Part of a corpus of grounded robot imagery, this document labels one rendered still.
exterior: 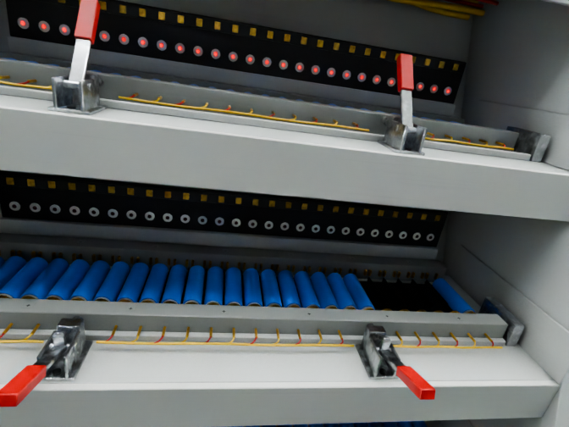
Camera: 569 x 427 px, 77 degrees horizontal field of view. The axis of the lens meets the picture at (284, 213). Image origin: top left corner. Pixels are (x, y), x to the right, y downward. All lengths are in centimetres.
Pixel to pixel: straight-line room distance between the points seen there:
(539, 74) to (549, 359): 30
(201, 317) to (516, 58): 46
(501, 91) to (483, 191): 21
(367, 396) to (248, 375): 11
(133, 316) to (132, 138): 15
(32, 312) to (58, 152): 14
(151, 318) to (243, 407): 11
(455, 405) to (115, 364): 30
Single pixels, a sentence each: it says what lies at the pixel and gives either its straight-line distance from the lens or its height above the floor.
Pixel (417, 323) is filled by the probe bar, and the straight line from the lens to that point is 40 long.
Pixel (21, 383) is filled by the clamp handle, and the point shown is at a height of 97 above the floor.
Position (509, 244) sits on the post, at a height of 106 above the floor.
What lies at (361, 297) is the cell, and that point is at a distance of 41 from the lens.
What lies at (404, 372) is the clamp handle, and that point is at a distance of 31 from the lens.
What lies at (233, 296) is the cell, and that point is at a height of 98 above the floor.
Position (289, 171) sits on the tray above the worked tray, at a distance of 29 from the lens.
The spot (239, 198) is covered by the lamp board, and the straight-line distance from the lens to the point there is 43.
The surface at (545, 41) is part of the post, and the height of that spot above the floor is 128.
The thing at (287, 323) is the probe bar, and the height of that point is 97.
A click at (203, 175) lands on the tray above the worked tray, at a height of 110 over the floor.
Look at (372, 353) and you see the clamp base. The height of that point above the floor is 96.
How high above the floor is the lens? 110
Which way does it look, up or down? 4 degrees down
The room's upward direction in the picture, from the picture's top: 5 degrees clockwise
